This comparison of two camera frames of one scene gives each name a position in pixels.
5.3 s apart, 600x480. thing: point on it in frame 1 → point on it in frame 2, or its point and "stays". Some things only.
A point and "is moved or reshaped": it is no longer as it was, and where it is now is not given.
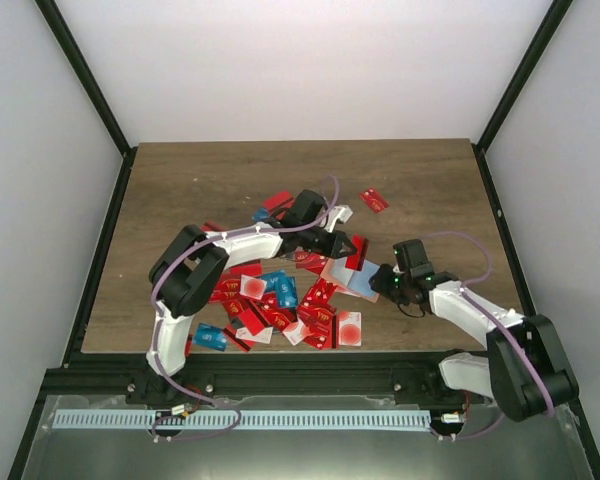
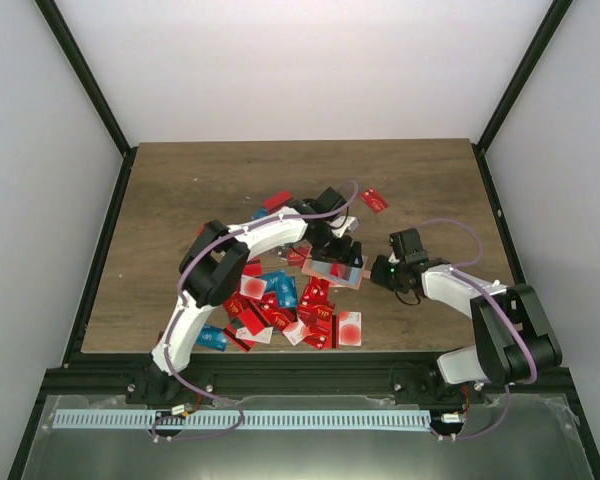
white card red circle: (350, 328) stays
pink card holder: (350, 281) is moved or reshaped
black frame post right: (516, 88) stays
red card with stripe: (356, 260) is moved or reshaped
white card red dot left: (252, 286) stays
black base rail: (249, 374) stays
